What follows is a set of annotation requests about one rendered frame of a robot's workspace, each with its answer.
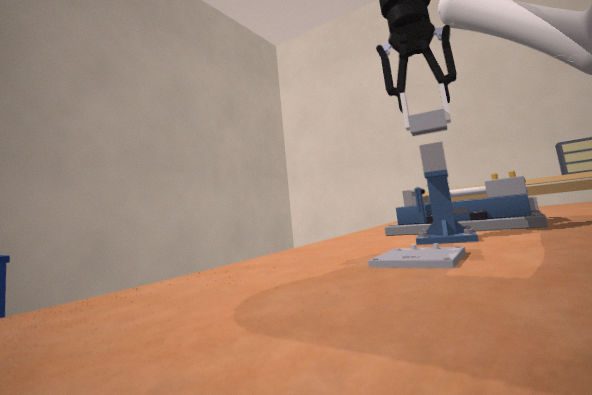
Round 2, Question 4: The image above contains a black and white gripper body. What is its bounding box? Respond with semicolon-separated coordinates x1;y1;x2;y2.
387;0;435;57

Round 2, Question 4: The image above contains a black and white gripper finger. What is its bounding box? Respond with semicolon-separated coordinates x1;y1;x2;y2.
415;25;457;123
376;33;410;131

